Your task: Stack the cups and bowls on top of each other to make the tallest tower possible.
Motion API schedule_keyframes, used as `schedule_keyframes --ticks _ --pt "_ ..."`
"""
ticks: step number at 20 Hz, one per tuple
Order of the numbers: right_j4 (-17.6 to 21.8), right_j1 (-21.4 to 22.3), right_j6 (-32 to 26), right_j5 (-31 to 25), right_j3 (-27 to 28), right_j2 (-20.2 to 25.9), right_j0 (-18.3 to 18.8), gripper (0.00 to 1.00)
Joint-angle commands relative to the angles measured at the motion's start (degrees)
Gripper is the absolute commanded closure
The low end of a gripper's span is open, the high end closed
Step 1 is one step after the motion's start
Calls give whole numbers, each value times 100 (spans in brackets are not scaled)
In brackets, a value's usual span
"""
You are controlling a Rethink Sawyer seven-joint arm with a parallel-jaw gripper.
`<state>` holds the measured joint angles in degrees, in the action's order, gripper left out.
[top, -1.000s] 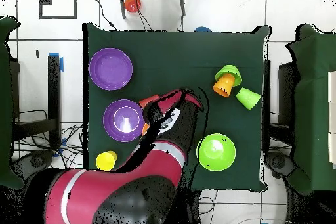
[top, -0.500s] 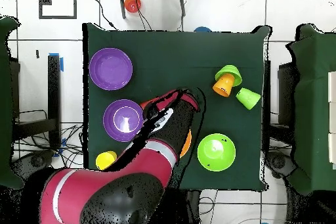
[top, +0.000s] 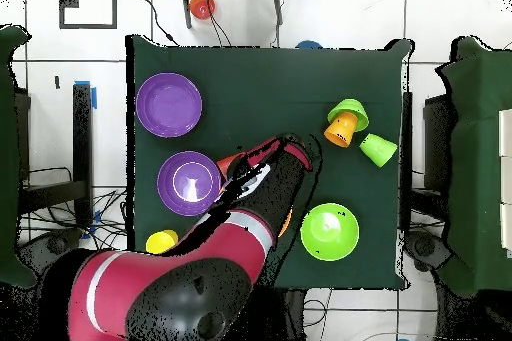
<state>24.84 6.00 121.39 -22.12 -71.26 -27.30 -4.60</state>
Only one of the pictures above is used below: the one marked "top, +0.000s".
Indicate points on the red cup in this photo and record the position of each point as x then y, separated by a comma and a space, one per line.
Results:
224, 163

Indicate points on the large orange bowl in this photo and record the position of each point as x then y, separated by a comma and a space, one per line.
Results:
286, 223

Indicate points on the orange cup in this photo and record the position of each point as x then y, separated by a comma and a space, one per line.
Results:
340, 129

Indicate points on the large green bowl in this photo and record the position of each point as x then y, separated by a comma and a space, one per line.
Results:
330, 233

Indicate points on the small green bowl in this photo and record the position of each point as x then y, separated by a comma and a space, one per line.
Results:
352, 109

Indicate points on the purple bowl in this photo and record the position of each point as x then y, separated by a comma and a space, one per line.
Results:
168, 89
167, 183

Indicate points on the green cup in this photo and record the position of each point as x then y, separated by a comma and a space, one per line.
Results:
378, 149

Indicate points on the blue bowl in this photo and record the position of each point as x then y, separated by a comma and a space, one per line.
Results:
308, 45

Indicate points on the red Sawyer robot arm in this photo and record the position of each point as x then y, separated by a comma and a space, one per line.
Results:
180, 277

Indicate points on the dark green tablecloth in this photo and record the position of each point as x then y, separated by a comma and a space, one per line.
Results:
256, 77

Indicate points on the yellow cup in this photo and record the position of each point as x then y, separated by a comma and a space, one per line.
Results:
158, 241

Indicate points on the small orange bowl on floor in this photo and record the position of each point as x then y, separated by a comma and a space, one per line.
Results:
202, 6

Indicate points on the grey black machine base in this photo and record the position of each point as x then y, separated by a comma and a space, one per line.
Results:
424, 246
44, 249

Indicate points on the neighbouring green table cloth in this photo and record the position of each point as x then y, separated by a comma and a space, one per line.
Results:
476, 157
8, 157

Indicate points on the white boxes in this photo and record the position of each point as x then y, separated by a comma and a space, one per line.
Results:
506, 181

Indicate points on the black post stand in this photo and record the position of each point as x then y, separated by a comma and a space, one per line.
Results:
82, 137

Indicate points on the grey camera stand legs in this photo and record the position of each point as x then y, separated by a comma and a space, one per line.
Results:
186, 5

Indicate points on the black square frame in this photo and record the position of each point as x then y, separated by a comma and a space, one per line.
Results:
114, 5

